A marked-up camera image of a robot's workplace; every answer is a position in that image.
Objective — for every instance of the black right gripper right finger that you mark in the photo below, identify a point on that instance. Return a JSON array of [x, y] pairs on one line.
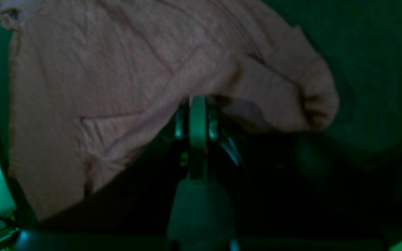
[[271, 206]]

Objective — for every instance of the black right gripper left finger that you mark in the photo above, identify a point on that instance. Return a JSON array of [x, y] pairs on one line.
[[132, 212]]

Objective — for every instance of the red long-sleeve shirt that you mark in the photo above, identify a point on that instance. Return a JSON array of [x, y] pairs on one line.
[[91, 82]]

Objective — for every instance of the black table cloth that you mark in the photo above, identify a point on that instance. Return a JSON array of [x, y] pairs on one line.
[[354, 165]]

